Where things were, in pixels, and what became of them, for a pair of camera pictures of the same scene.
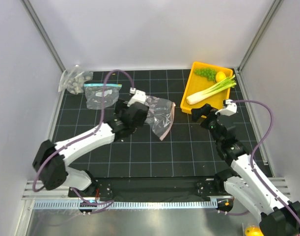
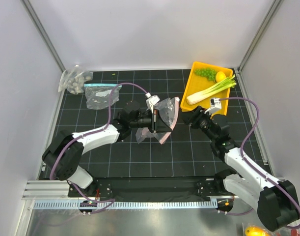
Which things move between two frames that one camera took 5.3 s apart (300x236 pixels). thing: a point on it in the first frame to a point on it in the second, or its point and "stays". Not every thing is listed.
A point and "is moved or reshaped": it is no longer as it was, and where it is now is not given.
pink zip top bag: [160, 116] is moved or reshaped
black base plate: [153, 188] stays
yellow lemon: [219, 76] stays
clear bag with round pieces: [72, 79] stays
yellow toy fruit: [253, 230] stays
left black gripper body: [124, 111] to [149, 121]
